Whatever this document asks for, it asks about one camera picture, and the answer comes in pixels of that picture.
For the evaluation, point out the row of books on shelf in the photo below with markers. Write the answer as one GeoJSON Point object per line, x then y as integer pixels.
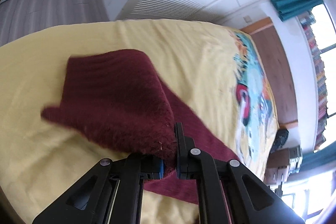
{"type": "Point", "coordinates": [307, 19]}

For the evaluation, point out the wooden drawer cabinet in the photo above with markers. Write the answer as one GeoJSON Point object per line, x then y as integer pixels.
{"type": "Point", "coordinates": [277, 167]}

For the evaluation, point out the teal curtain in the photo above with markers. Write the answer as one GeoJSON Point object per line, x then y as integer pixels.
{"type": "Point", "coordinates": [287, 9]}
{"type": "Point", "coordinates": [319, 162]}

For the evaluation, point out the wooden headboard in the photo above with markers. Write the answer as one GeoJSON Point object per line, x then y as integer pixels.
{"type": "Point", "coordinates": [276, 65]}

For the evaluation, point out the dark red knitted sweater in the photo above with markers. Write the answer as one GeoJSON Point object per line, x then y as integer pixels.
{"type": "Point", "coordinates": [118, 101]}

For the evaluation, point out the black backpack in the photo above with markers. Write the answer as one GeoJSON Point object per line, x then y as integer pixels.
{"type": "Point", "coordinates": [280, 139]}

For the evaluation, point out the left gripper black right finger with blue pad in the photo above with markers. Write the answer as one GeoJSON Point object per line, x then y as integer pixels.
{"type": "Point", "coordinates": [228, 192]}

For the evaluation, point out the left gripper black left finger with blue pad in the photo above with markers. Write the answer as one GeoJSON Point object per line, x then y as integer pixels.
{"type": "Point", "coordinates": [110, 192]}

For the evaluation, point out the yellow printed bed cover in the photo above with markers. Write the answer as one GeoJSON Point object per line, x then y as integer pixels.
{"type": "Point", "coordinates": [198, 61]}

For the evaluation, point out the white printer on cabinet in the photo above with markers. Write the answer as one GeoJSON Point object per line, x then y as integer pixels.
{"type": "Point", "coordinates": [295, 159]}

